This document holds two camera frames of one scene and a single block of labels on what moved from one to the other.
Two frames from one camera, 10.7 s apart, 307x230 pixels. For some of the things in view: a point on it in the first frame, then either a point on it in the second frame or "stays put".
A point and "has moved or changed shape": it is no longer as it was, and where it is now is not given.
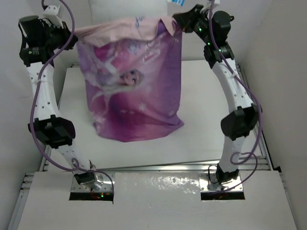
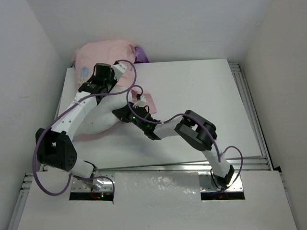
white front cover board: [157, 201] stays put
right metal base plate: [209, 182] stays put
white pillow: [140, 24] → [101, 117]
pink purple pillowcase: [132, 70] has moved or changed shape
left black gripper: [64, 34] → [113, 80]
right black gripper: [187, 19] → [123, 112]
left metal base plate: [102, 183] stays put
